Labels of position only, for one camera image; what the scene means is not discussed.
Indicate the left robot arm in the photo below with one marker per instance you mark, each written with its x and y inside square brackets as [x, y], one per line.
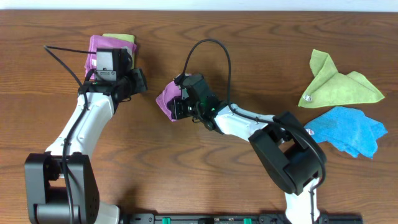
[60, 183]

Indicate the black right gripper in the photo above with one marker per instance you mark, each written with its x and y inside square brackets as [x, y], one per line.
[174, 109]

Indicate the blue microfiber cloth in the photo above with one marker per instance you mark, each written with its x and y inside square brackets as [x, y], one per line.
[347, 129]

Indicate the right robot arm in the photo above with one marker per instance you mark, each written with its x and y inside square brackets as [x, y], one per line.
[290, 156]

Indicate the purple microfiber cloth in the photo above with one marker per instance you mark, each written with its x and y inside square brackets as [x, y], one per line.
[166, 101]

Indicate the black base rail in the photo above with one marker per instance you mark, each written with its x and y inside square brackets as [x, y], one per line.
[265, 218]

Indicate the folded green cloth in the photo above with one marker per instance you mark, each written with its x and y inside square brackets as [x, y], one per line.
[121, 41]

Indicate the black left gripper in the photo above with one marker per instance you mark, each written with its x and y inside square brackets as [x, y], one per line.
[138, 80]

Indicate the green microfiber cloth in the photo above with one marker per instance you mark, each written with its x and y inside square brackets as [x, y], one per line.
[329, 87]

